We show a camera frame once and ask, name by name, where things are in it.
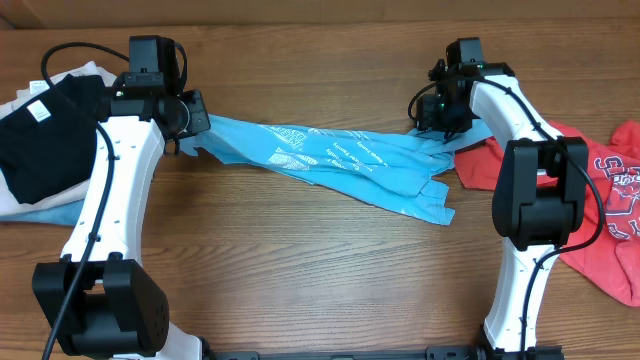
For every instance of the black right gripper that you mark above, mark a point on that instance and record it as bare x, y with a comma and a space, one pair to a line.
426, 122

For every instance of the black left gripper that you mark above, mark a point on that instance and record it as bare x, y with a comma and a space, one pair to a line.
200, 120

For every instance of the light blue printed t-shirt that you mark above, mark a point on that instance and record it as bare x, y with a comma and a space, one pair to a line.
396, 172

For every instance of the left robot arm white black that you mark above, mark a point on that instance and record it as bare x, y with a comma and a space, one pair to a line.
98, 299

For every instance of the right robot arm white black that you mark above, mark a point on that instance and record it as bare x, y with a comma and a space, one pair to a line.
538, 201

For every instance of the folded black shirt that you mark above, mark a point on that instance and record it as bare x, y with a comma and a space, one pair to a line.
48, 145

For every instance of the folded light blue denim garment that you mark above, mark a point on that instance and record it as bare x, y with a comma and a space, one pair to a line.
63, 215

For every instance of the folded beige shirt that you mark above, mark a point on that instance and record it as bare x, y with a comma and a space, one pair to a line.
9, 204

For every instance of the cardboard back panel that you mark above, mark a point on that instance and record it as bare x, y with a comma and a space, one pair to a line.
75, 14

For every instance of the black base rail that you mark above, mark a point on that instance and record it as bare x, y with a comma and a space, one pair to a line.
350, 355

